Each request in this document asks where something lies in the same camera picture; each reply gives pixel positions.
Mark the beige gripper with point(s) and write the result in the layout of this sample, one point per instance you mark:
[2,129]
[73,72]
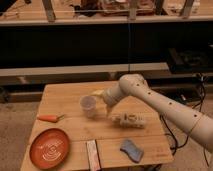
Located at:
[110,97]

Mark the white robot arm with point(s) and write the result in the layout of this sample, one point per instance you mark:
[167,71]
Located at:
[192,122]

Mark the orange ceramic bowl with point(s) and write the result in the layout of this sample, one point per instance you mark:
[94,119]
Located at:
[49,148]

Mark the white lying bottle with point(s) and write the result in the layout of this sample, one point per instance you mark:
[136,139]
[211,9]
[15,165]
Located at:
[129,120]

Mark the wooden table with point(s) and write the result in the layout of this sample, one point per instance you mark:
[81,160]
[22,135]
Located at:
[63,100]

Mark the orange toy carrot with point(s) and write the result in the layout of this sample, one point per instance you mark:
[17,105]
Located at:
[50,118]

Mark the blue sponge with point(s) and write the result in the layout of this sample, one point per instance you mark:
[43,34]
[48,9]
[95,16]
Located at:
[134,153]

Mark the white pink flat box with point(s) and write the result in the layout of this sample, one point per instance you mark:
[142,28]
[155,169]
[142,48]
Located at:
[93,157]

